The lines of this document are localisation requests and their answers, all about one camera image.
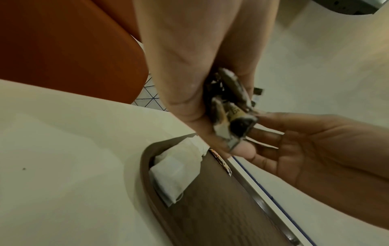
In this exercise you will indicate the person's right hand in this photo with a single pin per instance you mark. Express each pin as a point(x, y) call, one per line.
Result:
point(319, 149)

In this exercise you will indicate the person's left hand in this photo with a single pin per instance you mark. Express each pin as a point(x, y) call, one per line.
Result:
point(188, 48)

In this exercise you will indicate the brown plastic tray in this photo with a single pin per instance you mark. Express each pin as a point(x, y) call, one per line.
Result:
point(218, 211)

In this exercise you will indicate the purple mesh railing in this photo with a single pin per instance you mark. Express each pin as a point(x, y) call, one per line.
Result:
point(272, 200)

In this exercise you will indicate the red padded chair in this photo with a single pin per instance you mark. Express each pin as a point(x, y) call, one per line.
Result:
point(60, 48)

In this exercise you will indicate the grey box fixture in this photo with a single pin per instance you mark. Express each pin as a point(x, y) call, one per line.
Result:
point(349, 6)

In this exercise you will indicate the person's right forearm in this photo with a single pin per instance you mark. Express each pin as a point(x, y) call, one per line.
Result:
point(370, 187)

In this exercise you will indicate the bundle of coffee stick packets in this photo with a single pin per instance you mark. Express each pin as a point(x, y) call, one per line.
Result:
point(240, 120)

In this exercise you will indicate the colourful sachets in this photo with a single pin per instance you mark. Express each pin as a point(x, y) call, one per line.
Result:
point(221, 163)

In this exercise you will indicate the row of white sachets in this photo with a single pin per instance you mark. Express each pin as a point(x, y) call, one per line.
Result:
point(176, 173)

